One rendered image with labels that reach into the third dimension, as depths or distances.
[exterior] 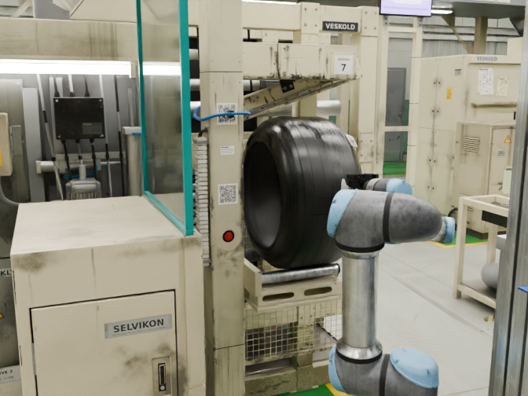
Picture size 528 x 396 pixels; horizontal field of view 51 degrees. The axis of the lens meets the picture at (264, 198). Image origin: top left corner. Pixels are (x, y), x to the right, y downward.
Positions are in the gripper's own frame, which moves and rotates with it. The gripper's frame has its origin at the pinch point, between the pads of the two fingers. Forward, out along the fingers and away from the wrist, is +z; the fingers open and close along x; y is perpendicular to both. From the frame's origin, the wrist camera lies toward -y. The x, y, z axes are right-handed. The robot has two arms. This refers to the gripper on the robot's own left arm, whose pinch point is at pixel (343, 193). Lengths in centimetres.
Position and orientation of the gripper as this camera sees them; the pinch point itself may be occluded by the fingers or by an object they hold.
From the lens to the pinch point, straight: 195.9
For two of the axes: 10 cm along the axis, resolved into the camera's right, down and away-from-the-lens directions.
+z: -3.7, -0.5, 9.3
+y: -0.5, -10.0, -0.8
